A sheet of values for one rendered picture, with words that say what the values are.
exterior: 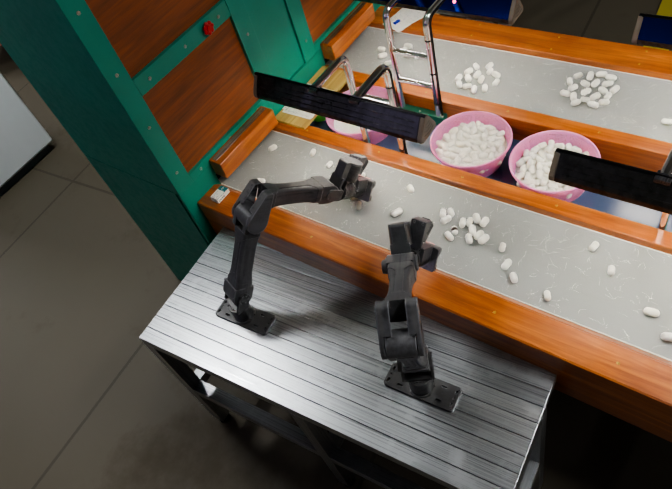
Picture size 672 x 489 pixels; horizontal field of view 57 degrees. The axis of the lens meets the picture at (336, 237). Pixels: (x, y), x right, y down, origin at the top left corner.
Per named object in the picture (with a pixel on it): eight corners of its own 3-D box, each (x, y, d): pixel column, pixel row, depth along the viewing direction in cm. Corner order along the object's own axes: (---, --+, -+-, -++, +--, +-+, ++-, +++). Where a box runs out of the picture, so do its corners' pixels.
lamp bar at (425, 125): (422, 145, 168) (419, 125, 162) (254, 97, 199) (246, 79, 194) (437, 126, 171) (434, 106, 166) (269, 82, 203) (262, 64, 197)
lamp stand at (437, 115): (444, 127, 223) (429, 18, 190) (397, 115, 234) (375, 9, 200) (468, 94, 231) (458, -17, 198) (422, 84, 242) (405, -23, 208)
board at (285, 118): (304, 130, 227) (303, 127, 226) (274, 121, 234) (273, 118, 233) (353, 75, 240) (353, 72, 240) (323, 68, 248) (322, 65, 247)
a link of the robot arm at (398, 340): (403, 350, 161) (383, 327, 131) (429, 348, 160) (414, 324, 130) (405, 374, 159) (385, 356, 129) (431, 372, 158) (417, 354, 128)
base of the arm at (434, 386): (389, 349, 165) (377, 371, 161) (460, 376, 155) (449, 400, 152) (394, 363, 171) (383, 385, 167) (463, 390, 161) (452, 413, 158)
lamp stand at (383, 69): (386, 204, 207) (359, 100, 173) (338, 188, 217) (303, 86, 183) (415, 166, 215) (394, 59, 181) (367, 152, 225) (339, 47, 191)
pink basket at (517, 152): (578, 224, 184) (580, 203, 177) (495, 198, 198) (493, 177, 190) (611, 164, 195) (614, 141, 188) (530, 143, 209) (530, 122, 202)
